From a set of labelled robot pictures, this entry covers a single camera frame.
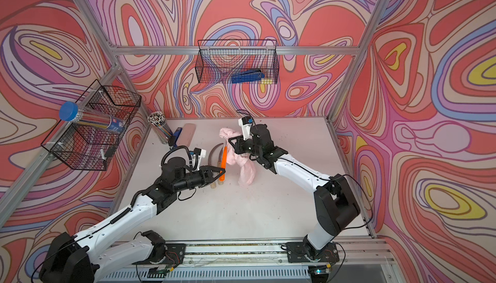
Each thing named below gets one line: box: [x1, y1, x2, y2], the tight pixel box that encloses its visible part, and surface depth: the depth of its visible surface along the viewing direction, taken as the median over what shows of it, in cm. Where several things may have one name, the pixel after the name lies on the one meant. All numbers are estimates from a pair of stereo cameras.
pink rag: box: [219, 127, 256, 187], surface depth 80 cm
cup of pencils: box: [147, 111, 174, 145], surface depth 100 cm
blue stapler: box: [173, 127, 183, 148], surface depth 110 cm
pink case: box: [176, 122, 197, 147], surface depth 110 cm
